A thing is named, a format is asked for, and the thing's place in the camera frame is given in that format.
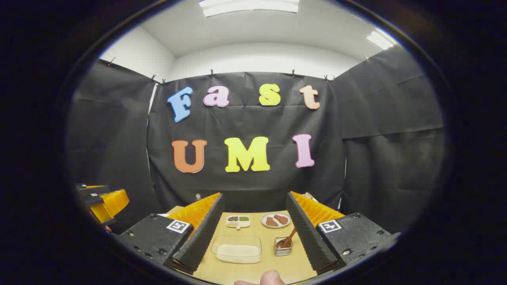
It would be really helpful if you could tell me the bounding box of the white round plate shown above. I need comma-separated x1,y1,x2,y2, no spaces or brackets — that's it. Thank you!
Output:
261,212,292,229

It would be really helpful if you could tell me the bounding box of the clear box of rice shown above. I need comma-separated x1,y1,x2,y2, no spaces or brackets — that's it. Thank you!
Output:
211,235,262,264

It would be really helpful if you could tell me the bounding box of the brown wooden spoon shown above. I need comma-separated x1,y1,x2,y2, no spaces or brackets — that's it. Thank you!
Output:
276,228,297,249

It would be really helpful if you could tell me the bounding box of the ceiling light panel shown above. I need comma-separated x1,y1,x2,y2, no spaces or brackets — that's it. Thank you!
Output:
366,31,395,50

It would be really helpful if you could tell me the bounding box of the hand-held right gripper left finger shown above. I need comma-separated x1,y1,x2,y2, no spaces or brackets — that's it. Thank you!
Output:
117,193,225,274

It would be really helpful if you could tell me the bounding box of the clear wire chopstick holder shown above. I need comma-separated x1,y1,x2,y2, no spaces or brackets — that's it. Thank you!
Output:
274,237,294,257

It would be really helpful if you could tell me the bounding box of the white divided grain dish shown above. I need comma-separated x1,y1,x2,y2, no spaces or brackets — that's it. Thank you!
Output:
226,215,251,230

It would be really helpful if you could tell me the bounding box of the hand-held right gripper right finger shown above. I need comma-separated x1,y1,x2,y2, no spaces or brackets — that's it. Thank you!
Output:
286,191,400,274

